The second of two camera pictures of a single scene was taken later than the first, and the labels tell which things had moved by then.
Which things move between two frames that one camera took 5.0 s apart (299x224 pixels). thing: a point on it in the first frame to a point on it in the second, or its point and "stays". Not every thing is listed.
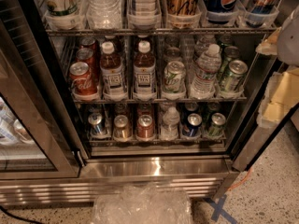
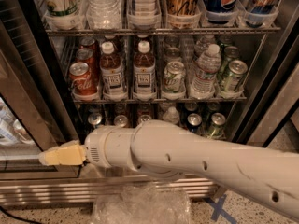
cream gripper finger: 269,47 to 64,146
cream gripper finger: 281,98 to 72,154
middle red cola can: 89,56 stays
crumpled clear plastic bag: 143,203 stays
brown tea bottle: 112,74 stays
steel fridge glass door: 40,133 stays
